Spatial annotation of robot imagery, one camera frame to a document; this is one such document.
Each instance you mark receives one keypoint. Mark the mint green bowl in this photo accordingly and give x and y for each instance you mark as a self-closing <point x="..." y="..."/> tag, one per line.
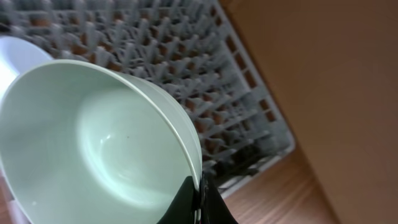
<point x="83" y="144"/>

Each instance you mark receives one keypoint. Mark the grey dishwasher rack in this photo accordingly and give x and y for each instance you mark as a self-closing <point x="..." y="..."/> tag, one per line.
<point x="188" y="48"/>

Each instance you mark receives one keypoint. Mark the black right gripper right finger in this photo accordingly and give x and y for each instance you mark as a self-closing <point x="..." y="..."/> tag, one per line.
<point x="212" y="206"/>

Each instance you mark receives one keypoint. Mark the light blue bowl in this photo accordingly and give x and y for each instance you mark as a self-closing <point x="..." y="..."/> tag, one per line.
<point x="17" y="57"/>

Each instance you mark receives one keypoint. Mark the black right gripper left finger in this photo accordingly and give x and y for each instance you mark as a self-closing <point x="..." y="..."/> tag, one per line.
<point x="184" y="205"/>

